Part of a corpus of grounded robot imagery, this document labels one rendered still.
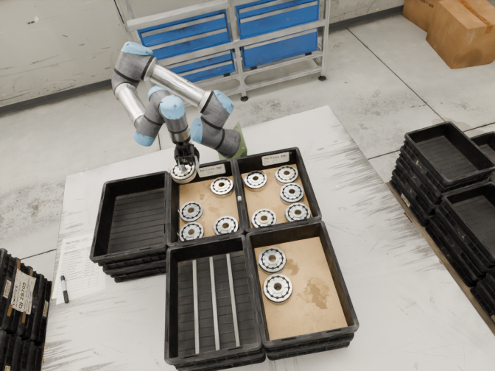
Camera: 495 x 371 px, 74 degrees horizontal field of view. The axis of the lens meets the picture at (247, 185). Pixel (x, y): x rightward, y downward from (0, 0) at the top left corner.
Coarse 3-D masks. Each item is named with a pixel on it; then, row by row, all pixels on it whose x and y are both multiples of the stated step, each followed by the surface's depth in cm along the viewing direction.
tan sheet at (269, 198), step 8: (296, 168) 153; (272, 176) 152; (272, 184) 149; (248, 192) 147; (256, 192) 147; (264, 192) 146; (272, 192) 146; (304, 192) 144; (248, 200) 145; (256, 200) 144; (264, 200) 144; (272, 200) 143; (280, 200) 143; (304, 200) 141; (248, 208) 142; (256, 208) 141; (264, 208) 141; (272, 208) 140; (280, 208) 140; (280, 216) 137
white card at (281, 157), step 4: (288, 152) 148; (264, 156) 148; (268, 156) 148; (272, 156) 149; (276, 156) 149; (280, 156) 149; (284, 156) 150; (288, 156) 150; (264, 160) 150; (268, 160) 150; (272, 160) 151; (276, 160) 151; (280, 160) 152; (284, 160) 152; (288, 160) 152; (264, 164) 152; (268, 164) 152
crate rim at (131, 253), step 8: (136, 176) 148; (144, 176) 148; (104, 184) 147; (104, 192) 144; (96, 224) 134; (96, 232) 131; (144, 248) 124; (152, 248) 123; (160, 248) 123; (104, 256) 124; (112, 256) 123; (120, 256) 124; (128, 256) 124
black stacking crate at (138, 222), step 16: (160, 176) 149; (112, 192) 152; (128, 192) 154; (144, 192) 155; (160, 192) 154; (112, 208) 149; (128, 208) 150; (144, 208) 149; (160, 208) 148; (112, 224) 146; (128, 224) 144; (144, 224) 143; (160, 224) 142; (96, 240) 130; (112, 240) 140; (128, 240) 139; (144, 240) 138; (160, 240) 137; (96, 256) 127; (144, 256) 128; (160, 256) 130
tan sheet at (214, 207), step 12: (180, 192) 152; (192, 192) 151; (204, 192) 150; (180, 204) 148; (204, 204) 146; (216, 204) 145; (228, 204) 145; (204, 216) 142; (216, 216) 141; (180, 228) 140; (204, 228) 138
